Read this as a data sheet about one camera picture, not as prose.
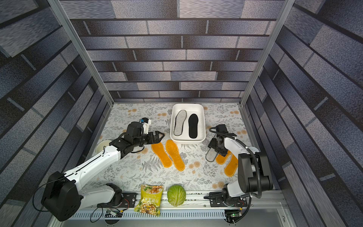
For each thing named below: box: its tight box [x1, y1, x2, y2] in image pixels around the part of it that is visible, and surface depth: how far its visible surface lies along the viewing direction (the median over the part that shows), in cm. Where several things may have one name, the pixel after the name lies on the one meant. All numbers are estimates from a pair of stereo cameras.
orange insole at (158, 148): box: [151, 142, 173, 168], surface depth 92 cm
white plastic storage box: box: [170, 103, 207, 143], surface depth 106 cm
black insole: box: [188, 113, 199, 139], surface depth 106 cm
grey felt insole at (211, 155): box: [205, 147, 218, 163], surface depth 91 cm
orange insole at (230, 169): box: [224, 149, 239, 178], surface depth 87 cm
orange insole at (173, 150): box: [165, 139, 186, 172], surface depth 92 cm
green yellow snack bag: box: [133, 183, 165, 217], surface depth 71 cm
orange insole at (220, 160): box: [215, 149, 232, 166], surface depth 89 cm
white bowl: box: [95, 139, 112, 155], surface depth 92 cm
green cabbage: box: [167, 184, 187, 207], surface depth 71 cm
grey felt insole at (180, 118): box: [173, 109, 187, 137], surface depth 109 cm
